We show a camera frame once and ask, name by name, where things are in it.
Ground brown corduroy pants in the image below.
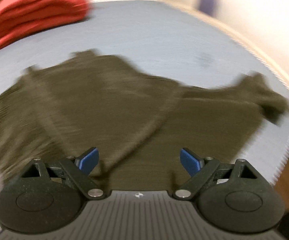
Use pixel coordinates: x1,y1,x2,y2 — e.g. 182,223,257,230
0,50,289,191

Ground red folded blanket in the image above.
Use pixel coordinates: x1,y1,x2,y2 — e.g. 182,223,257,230
0,0,90,49

